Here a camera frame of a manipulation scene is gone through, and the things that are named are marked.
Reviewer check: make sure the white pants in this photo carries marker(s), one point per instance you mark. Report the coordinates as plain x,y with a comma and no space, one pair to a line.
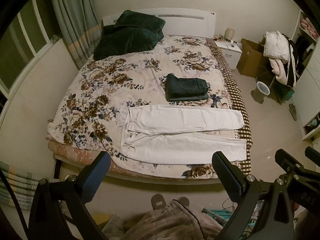
181,135

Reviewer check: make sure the striped folded blanket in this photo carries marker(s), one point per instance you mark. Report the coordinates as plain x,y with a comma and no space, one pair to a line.
22,183

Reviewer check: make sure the floral bed quilt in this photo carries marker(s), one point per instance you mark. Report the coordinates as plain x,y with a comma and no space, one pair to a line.
91,115

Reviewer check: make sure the white shelf unit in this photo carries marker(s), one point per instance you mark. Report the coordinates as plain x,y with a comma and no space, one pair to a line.
306,95

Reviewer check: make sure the folded dark green pants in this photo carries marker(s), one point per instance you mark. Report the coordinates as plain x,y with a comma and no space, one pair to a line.
185,89

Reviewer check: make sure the grey waste bin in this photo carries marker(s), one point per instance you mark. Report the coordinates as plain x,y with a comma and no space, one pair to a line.
260,92

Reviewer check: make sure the grey slipper right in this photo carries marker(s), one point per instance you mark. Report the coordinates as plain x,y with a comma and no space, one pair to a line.
184,201

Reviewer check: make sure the pink garment on rack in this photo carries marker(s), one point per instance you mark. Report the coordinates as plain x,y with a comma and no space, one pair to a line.
278,70

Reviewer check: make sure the white bed headboard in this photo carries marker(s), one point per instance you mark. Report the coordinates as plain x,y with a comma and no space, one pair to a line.
184,21

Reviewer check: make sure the brown cardboard box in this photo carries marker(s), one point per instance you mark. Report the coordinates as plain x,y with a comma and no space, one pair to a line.
252,61

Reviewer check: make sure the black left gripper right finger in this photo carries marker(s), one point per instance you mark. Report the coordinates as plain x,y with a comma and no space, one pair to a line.
275,220

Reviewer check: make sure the plaid pajama legs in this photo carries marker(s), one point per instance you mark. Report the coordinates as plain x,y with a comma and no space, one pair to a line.
175,221

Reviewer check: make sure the grey slipper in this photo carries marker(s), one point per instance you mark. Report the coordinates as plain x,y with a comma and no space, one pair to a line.
184,201
158,202

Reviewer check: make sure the dark green folded blanket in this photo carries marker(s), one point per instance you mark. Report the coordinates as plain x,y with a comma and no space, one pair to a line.
125,39

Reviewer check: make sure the green striped curtain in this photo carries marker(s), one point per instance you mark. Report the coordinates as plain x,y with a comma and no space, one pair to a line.
79,26

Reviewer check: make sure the grey slipper left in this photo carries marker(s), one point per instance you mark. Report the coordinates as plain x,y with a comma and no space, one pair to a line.
158,202

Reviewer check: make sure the white nightstand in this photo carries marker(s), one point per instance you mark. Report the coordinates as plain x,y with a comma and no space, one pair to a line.
231,52

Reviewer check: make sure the checkered brown bed sheet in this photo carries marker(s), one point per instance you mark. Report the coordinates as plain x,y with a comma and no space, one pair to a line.
238,104

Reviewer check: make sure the white jacket on rack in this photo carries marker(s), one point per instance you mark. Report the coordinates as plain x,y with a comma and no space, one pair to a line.
276,46

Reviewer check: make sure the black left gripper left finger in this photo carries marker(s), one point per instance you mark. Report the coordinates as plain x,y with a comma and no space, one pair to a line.
59,203

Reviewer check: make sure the dark green top pillow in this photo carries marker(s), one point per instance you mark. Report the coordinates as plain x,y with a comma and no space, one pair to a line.
140,20

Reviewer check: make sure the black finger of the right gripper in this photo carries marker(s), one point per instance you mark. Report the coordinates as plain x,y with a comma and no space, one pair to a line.
288,163
313,155

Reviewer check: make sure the white framed window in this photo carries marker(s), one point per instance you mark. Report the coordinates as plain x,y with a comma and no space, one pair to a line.
31,32

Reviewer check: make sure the beige table lamp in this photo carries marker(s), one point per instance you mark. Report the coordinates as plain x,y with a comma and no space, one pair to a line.
229,33

